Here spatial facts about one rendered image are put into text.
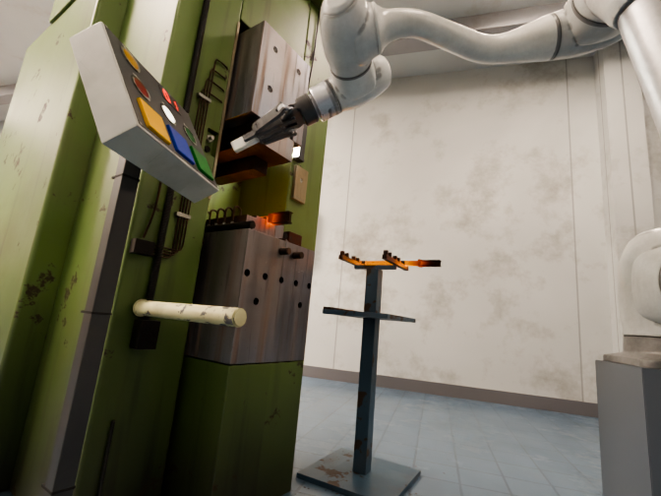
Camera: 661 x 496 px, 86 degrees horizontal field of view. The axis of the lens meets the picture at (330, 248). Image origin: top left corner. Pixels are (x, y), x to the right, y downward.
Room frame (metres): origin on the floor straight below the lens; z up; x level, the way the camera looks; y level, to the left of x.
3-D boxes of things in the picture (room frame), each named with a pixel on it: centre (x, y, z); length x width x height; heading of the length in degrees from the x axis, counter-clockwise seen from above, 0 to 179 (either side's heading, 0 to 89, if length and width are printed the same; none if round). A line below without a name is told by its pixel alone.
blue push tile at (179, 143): (0.79, 0.38, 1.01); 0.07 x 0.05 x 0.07; 170
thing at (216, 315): (0.98, 0.38, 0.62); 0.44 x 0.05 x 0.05; 55
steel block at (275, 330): (1.49, 0.40, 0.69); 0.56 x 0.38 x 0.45; 55
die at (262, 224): (1.44, 0.42, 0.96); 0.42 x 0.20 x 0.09; 55
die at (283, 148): (1.44, 0.42, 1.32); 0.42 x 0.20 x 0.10; 55
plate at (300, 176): (1.65, 0.18, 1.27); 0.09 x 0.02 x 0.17; 145
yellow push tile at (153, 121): (0.69, 0.40, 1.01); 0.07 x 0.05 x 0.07; 170
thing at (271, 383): (1.49, 0.40, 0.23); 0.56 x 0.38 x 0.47; 55
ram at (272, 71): (1.47, 0.40, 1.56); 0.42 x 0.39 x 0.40; 55
